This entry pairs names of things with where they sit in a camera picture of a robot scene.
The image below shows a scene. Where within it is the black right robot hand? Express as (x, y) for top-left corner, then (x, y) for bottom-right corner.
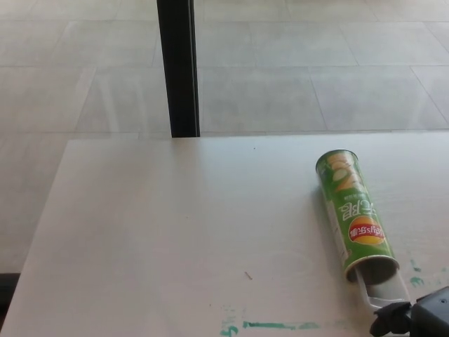
(369, 285), (449, 337)

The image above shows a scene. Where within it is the clear white plastic chips tray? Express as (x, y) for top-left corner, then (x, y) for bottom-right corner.
(354, 265), (412, 313)

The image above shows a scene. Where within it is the green Lay's chips can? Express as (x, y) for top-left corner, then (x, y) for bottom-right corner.
(314, 149), (401, 284)

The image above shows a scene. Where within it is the black window frame post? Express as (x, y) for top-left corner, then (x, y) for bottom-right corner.
(156, 0), (201, 138)

